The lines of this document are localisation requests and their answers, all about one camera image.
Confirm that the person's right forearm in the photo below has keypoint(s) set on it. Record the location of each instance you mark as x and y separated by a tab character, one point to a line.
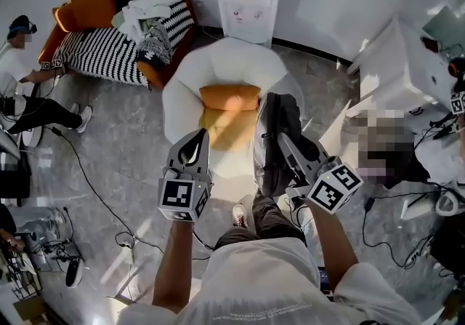
332	247

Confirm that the orange couch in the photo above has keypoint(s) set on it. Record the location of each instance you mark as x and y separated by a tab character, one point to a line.
49	47

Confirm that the large orange pillow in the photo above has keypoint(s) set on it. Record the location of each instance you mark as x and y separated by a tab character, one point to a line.
91	7

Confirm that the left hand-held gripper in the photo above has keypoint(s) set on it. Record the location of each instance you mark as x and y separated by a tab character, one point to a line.
178	196

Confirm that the white power strip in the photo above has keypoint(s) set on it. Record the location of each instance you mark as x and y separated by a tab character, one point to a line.
129	252

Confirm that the white cabinet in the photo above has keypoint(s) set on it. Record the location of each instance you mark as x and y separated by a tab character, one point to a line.
392	62

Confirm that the orange back cushion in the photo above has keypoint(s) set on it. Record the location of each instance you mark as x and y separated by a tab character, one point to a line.
229	98

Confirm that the white round device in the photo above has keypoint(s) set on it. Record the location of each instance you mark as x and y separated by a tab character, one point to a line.
74	272

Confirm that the black hair dryer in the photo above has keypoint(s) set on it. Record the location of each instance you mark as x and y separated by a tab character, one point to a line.
454	69

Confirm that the orange sofa with striped blanket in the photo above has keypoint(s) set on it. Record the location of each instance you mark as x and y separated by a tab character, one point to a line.
98	51

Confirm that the dark red pouch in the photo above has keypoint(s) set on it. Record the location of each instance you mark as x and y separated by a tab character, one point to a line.
429	44

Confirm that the white round armchair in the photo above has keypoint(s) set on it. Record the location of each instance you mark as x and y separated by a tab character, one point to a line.
225	58

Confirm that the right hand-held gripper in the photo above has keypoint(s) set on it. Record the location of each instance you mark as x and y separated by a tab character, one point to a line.
334	189

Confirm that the person's dark trousers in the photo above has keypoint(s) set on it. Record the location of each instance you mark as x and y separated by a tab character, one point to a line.
272	218

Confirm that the person's left forearm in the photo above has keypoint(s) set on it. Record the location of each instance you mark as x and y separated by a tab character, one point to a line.
172	269

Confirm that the black box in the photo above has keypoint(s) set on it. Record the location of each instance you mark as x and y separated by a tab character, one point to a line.
14	178

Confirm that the person's left shoe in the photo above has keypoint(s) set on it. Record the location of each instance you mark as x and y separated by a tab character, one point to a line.
239	215

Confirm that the yellow seat cushion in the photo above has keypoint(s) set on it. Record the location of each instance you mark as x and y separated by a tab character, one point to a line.
225	127

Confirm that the person's white shirt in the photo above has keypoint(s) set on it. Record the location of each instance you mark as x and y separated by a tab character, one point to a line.
261	280

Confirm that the white water dispenser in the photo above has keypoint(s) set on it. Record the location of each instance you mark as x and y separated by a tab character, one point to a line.
247	14

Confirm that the grey fringed throw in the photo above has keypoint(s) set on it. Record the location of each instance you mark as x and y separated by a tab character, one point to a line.
156	43

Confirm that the dark backpack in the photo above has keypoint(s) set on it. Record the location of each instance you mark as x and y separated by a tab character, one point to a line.
276	116

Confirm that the pile of white clothes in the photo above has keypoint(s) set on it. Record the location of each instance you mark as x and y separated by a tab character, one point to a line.
138	12

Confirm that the greenish glass panel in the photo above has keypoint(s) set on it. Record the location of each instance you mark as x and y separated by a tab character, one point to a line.
450	25

